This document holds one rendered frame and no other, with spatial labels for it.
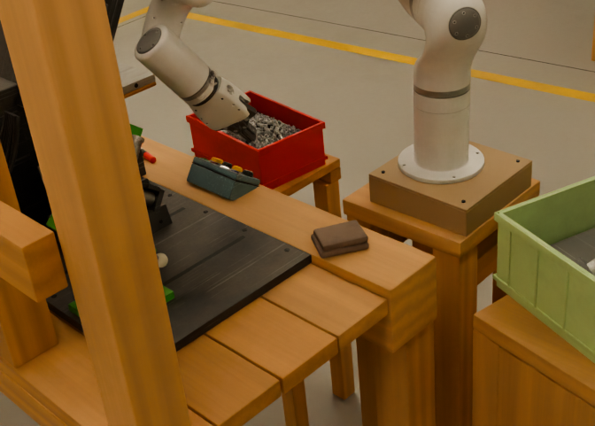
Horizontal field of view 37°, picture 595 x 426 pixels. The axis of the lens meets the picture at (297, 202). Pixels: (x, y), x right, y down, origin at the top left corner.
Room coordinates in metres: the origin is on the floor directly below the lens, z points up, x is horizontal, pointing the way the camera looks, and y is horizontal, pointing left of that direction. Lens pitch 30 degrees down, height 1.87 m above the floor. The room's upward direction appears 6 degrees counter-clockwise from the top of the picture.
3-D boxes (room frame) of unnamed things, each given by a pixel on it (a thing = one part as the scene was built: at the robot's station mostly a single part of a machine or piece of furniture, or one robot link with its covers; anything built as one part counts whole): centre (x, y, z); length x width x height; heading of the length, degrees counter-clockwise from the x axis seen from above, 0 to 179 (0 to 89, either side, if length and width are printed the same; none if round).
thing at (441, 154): (1.75, -0.33, 1.01); 0.19 x 0.19 x 0.18
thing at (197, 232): (1.73, 0.51, 0.89); 1.10 x 0.42 x 0.02; 43
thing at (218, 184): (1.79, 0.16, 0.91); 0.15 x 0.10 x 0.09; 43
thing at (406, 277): (1.92, 0.30, 0.82); 1.50 x 0.14 x 0.15; 43
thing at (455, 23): (1.72, -0.34, 1.22); 0.19 x 0.12 x 0.24; 10
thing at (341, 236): (1.49, -0.08, 0.91); 0.10 x 0.08 x 0.03; 101
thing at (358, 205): (1.75, -0.33, 0.83); 0.32 x 0.32 x 0.04; 44
